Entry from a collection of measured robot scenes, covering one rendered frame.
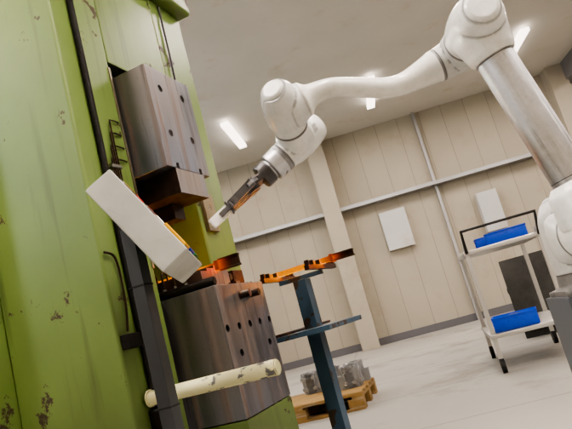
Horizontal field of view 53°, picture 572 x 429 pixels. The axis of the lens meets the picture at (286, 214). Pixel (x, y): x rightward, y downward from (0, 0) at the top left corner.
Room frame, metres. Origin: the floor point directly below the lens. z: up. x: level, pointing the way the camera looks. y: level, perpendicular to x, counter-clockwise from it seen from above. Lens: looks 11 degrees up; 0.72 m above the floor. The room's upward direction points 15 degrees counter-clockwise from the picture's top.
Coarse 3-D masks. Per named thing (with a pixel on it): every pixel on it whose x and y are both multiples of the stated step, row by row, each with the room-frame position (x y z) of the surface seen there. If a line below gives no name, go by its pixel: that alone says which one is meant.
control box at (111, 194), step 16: (112, 176) 1.35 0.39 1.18; (96, 192) 1.34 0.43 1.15; (112, 192) 1.35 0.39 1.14; (128, 192) 1.35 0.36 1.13; (112, 208) 1.35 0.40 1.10; (128, 208) 1.35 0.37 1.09; (144, 208) 1.35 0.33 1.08; (128, 224) 1.35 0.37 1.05; (144, 224) 1.35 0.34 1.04; (160, 224) 1.36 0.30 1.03; (144, 240) 1.35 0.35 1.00; (160, 240) 1.35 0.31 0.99; (176, 240) 1.36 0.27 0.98; (160, 256) 1.35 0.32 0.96; (176, 256) 1.36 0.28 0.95; (192, 256) 1.49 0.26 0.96; (176, 272) 1.49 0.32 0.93; (192, 272) 1.67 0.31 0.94
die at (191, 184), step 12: (144, 180) 2.03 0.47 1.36; (156, 180) 2.01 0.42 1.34; (168, 180) 1.99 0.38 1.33; (180, 180) 1.99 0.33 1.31; (192, 180) 2.07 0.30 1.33; (204, 180) 2.16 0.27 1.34; (144, 192) 2.03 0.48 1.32; (156, 192) 2.01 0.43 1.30; (168, 192) 2.00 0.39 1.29; (180, 192) 1.98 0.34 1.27; (192, 192) 2.05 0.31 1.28; (204, 192) 2.14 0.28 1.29; (156, 204) 2.05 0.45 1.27; (168, 204) 2.10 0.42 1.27; (180, 204) 2.15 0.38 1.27
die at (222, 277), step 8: (200, 272) 1.98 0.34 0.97; (208, 272) 2.02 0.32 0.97; (216, 272) 2.08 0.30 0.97; (224, 272) 2.14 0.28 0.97; (176, 280) 2.01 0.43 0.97; (192, 280) 1.99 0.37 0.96; (216, 280) 2.07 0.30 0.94; (224, 280) 2.12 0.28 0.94; (160, 288) 2.04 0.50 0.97; (168, 288) 2.03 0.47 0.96
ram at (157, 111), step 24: (144, 72) 1.93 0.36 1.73; (120, 96) 1.97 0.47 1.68; (144, 96) 1.94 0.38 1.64; (168, 96) 2.04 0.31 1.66; (144, 120) 1.95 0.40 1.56; (168, 120) 2.00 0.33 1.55; (192, 120) 2.18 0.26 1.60; (144, 144) 1.96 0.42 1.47; (168, 144) 1.96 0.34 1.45; (192, 144) 2.14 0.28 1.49; (144, 168) 1.96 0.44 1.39; (168, 168) 1.96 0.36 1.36; (192, 168) 2.09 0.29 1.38
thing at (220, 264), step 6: (222, 258) 2.07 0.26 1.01; (228, 258) 2.07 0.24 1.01; (234, 258) 2.06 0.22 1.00; (210, 264) 2.08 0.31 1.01; (216, 264) 2.07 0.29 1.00; (222, 264) 2.08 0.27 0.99; (228, 264) 2.07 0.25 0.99; (234, 264) 2.06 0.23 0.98; (240, 264) 2.06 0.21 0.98; (216, 270) 2.08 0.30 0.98; (222, 270) 2.09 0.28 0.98
